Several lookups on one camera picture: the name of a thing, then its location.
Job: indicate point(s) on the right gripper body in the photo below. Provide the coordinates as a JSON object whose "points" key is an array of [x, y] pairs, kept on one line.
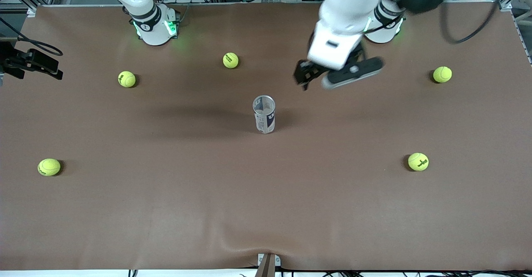
{"points": [[16, 59]]}

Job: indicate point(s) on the white blue tennis ball can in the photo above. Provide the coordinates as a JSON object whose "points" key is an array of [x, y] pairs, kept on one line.
{"points": [[264, 119]]}

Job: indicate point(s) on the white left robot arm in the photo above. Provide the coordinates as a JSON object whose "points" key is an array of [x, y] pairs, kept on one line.
{"points": [[353, 3]]}

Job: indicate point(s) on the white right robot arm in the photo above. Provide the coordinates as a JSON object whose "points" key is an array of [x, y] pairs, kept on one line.
{"points": [[151, 28]]}

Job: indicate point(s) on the yellow tennis ball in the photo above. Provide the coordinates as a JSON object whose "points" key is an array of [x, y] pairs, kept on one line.
{"points": [[442, 74], [49, 167], [418, 161], [230, 60], [126, 79]]}

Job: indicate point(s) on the grey corner clamp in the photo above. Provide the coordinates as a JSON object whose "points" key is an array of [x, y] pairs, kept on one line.
{"points": [[31, 12], [506, 6]]}

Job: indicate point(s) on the brown table mat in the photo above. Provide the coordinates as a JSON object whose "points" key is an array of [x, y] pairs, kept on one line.
{"points": [[208, 210]]}

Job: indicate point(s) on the brown mounting bar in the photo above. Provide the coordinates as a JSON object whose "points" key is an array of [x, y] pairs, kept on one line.
{"points": [[266, 268]]}

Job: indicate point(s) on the grey metal bracket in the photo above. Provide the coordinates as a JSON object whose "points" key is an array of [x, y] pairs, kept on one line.
{"points": [[277, 260]]}

